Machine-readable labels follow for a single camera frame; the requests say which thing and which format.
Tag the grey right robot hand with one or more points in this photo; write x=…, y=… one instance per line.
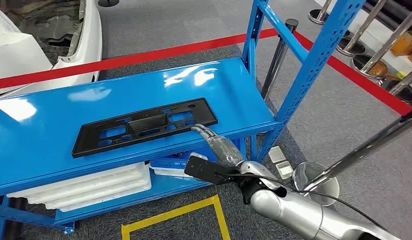
x=222, y=149

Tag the long black plastic bracket part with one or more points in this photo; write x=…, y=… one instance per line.
x=93, y=139

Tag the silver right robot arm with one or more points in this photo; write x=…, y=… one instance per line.
x=292, y=212

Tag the blue metal shelf rack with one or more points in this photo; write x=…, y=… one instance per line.
x=59, y=116

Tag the plain metal floor plate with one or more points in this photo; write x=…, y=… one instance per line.
x=276, y=154

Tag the white plastic bin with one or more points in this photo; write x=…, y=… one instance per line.
x=172, y=173

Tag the metal floor socket plate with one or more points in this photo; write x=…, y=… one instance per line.
x=284, y=170

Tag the black-topped chrome stanchion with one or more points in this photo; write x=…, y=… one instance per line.
x=275, y=66
x=358, y=152

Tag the red barrier belt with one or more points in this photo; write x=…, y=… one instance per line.
x=126, y=59

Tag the white tray stack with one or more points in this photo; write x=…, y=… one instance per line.
x=93, y=188

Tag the black round stand base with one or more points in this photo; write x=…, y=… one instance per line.
x=108, y=2

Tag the small yellow-green object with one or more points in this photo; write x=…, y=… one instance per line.
x=401, y=75

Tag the white car body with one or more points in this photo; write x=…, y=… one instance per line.
x=13, y=53

